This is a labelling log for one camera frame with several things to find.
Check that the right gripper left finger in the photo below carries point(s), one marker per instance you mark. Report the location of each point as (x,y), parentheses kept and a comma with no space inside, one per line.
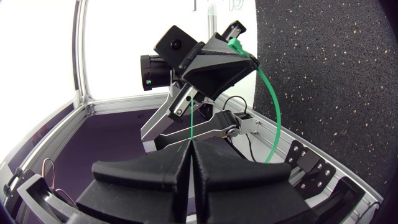
(140,183)

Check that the black speckled mat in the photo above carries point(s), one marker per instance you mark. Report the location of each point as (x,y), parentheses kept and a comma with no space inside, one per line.
(326,77)

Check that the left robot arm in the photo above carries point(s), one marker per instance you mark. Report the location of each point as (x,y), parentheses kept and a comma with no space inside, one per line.
(155,123)

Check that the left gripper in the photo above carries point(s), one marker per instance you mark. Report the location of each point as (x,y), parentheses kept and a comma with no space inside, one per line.
(184,104)

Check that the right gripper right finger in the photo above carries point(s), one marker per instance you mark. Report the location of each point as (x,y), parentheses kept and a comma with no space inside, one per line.
(242,186)

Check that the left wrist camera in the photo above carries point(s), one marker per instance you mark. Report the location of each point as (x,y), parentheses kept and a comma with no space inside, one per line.
(174,43)

